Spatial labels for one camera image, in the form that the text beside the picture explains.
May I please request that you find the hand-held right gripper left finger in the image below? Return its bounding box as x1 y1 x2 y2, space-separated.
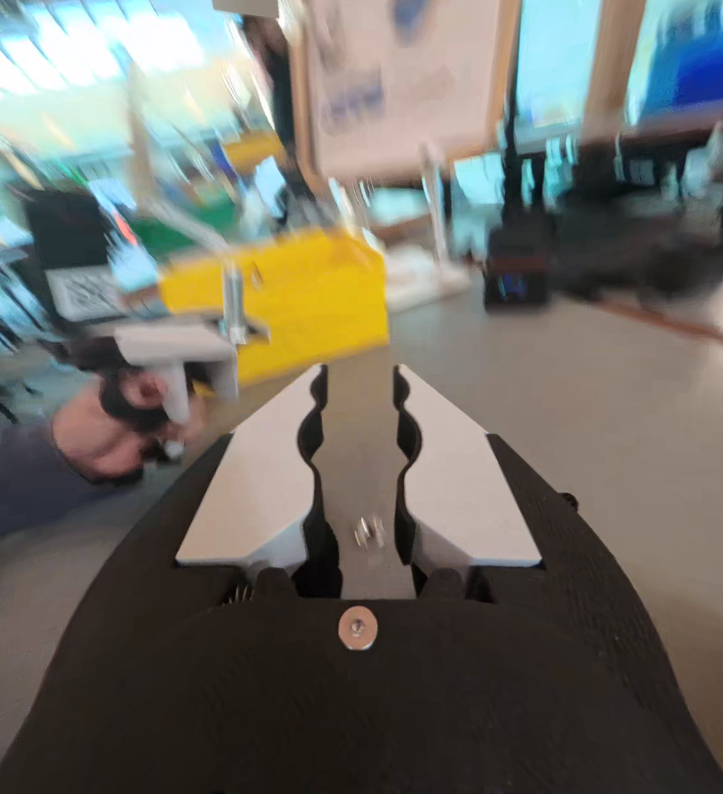
175 363 344 598

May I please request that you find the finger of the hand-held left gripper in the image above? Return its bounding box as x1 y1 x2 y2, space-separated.
209 313 270 399

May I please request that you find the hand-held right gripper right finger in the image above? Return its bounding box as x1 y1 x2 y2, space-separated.
392 363 545 588

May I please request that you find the steel hex bolt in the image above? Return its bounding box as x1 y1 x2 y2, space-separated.
222 259 252 346

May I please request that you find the person's left forearm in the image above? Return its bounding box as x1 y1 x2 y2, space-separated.
0 421 120 559

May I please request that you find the person's left hand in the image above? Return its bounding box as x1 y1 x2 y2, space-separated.
51 371 208 486

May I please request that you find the yellow plastic bin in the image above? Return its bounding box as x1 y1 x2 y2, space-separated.
158 226 391 387

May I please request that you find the black box with screen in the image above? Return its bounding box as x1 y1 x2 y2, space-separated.
484 226 553 309

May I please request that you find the white stand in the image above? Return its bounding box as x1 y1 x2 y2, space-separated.
386 144 475 312

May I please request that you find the white poster board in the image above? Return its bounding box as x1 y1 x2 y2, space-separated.
302 0 518 182

